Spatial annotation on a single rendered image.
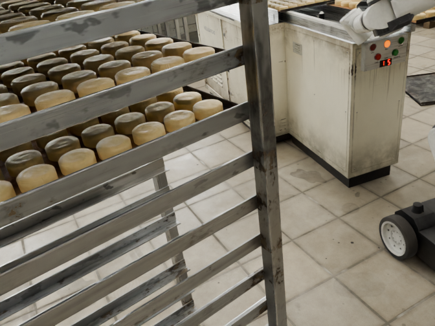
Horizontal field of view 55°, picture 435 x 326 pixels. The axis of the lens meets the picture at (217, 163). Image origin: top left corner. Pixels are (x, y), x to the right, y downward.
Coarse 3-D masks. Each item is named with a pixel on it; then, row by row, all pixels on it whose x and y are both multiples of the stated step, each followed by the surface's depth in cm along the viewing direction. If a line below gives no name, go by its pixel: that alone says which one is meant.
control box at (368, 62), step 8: (368, 40) 200; (376, 40) 198; (384, 40) 199; (392, 40) 201; (368, 48) 198; (376, 48) 200; (384, 48) 201; (392, 48) 203; (400, 48) 204; (368, 56) 200; (384, 56) 203; (392, 56) 205; (400, 56) 207; (368, 64) 202; (376, 64) 204; (392, 64) 207
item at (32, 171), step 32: (160, 96) 77; (192, 96) 74; (96, 128) 67; (128, 128) 67; (160, 128) 64; (0, 160) 65; (32, 160) 60; (64, 160) 58; (96, 160) 61; (0, 192) 53
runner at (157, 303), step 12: (252, 240) 80; (228, 252) 77; (240, 252) 79; (216, 264) 76; (228, 264) 78; (192, 276) 73; (204, 276) 75; (168, 288) 71; (180, 288) 72; (192, 288) 74; (156, 300) 70; (168, 300) 72; (132, 312) 68; (144, 312) 69; (120, 324) 67; (132, 324) 68
